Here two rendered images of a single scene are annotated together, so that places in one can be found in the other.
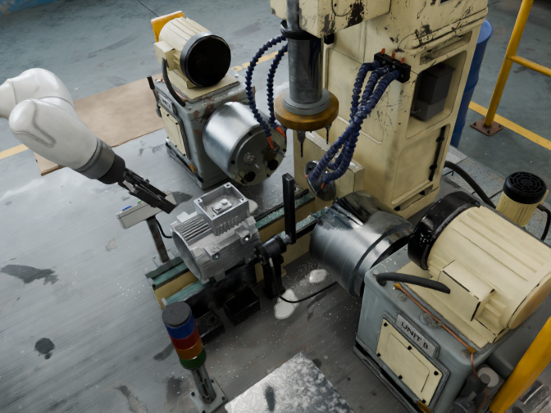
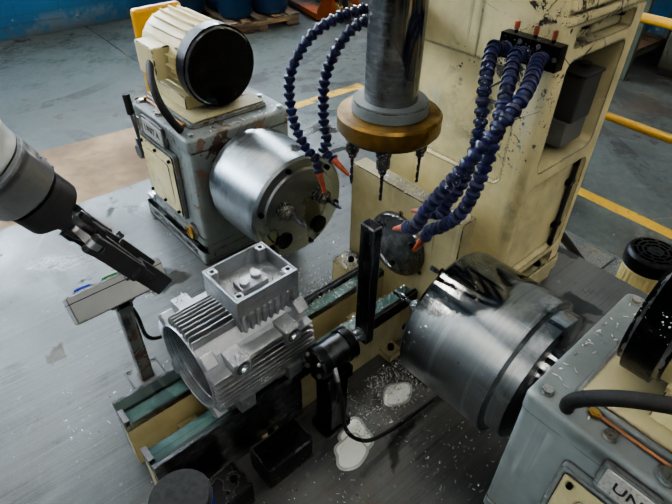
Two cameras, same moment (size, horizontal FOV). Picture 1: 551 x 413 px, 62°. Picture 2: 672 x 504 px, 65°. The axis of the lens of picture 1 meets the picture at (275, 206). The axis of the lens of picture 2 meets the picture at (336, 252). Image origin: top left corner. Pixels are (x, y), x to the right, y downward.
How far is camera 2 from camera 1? 0.41 m
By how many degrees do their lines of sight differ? 9
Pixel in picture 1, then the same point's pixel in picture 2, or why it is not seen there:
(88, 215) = (19, 306)
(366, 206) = (498, 274)
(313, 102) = (406, 106)
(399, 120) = (535, 140)
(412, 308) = (634, 456)
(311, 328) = (400, 484)
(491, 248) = not seen: outside the picture
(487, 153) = not seen: hidden behind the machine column
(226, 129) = (250, 164)
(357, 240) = (496, 332)
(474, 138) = not seen: hidden behind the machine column
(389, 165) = (508, 216)
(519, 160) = (599, 232)
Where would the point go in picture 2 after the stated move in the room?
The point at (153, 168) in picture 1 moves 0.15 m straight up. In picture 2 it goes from (129, 235) to (116, 190)
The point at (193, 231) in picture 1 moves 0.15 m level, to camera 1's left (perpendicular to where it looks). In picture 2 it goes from (201, 324) to (100, 334)
